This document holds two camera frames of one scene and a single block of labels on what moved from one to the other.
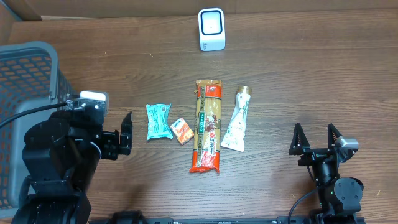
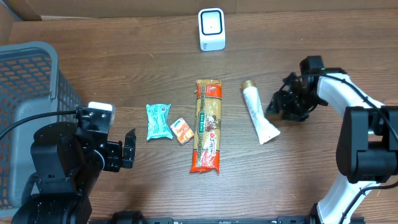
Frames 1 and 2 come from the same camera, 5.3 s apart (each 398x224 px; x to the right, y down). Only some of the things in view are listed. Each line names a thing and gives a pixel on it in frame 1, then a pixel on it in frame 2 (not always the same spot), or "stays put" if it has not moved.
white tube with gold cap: x=234 y=137 to x=264 y=129
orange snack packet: x=182 y=131 stays put
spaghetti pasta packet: x=206 y=149 stays put
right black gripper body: x=312 y=157 to x=296 y=108
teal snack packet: x=158 y=121 stays put
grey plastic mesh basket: x=29 y=79 stays put
